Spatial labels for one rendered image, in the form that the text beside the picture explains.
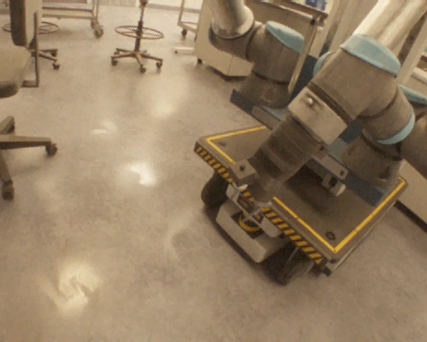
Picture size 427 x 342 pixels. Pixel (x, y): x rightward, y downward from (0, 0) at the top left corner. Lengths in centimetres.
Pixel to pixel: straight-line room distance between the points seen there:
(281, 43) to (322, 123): 63
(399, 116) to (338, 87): 14
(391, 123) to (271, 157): 21
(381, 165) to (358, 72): 50
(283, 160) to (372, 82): 17
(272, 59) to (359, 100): 63
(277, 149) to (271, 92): 63
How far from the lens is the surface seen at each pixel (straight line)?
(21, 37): 111
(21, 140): 152
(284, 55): 106
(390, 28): 66
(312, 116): 45
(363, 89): 46
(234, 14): 102
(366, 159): 91
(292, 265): 110
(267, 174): 48
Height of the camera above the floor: 91
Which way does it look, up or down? 37 degrees down
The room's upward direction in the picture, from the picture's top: 17 degrees clockwise
